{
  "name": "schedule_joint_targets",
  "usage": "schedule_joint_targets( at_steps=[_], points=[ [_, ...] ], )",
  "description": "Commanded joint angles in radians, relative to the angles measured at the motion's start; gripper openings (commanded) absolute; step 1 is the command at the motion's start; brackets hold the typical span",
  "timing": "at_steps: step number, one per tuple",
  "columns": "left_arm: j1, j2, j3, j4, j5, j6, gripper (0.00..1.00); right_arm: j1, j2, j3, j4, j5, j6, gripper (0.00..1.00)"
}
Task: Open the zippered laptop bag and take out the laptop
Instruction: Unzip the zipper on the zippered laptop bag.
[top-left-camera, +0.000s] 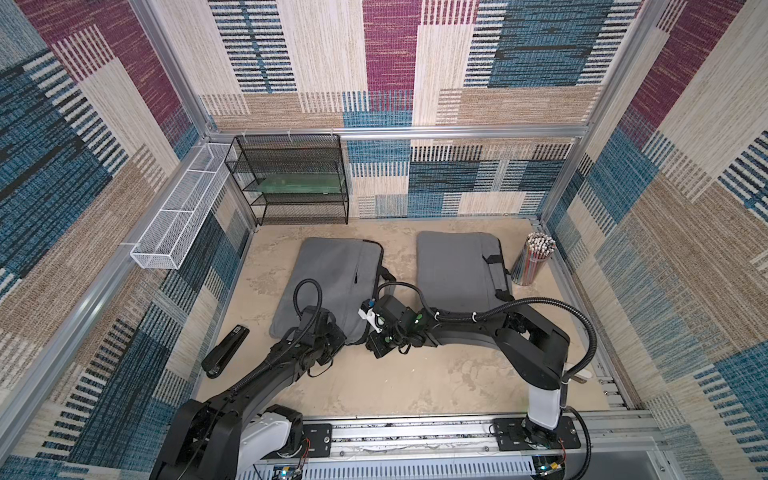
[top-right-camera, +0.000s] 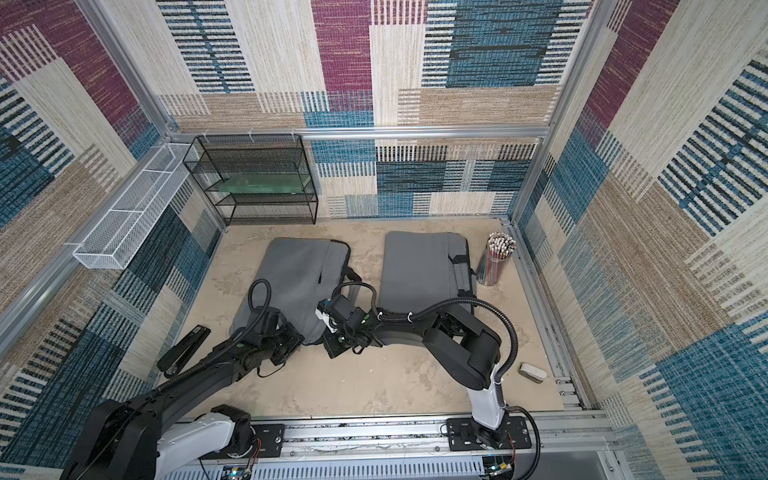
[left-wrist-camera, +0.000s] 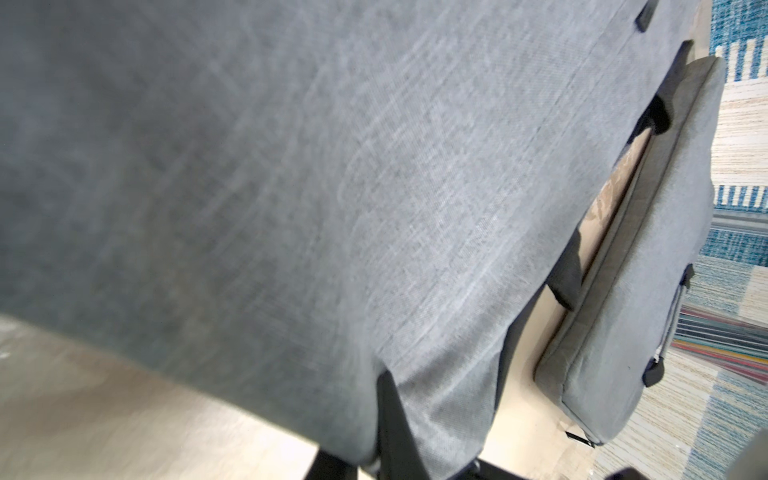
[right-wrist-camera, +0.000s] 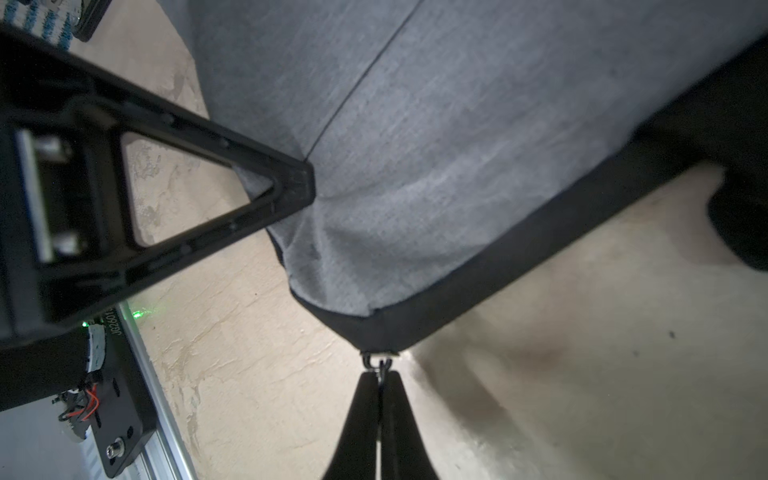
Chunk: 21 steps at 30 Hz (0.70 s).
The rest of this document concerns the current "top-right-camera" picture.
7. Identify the grey zippered laptop bag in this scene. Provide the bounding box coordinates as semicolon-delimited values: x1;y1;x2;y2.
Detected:
256;237;360;345

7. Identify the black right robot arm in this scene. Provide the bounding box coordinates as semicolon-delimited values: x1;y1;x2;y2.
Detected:
315;294;519;449

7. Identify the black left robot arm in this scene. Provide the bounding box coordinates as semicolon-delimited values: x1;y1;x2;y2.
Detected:
61;279;301;479

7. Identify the black stapler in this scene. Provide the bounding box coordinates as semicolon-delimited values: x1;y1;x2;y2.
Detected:
157;325;211;379

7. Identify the green mat on shelf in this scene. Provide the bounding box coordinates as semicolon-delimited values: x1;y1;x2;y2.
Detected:
217;173;311;194

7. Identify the cup of coloured pencils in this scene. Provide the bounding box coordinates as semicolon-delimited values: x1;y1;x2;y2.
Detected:
476;232;516;286

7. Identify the white eraser block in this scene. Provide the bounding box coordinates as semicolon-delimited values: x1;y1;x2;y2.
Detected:
518;362;548;384

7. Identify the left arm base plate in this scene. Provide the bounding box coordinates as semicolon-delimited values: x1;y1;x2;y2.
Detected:
201;423;286;460

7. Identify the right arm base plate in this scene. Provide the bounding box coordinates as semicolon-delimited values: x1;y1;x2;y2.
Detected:
446;414;533;451

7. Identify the black wire mesh shelf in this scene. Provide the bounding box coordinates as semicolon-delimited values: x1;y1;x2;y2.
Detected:
183;134;319;226

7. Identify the white slotted cable duct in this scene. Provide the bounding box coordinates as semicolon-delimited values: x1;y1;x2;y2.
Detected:
166;456;485;479

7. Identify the white wire mesh basket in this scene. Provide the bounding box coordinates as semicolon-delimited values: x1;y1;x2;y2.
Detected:
73;143;188;270

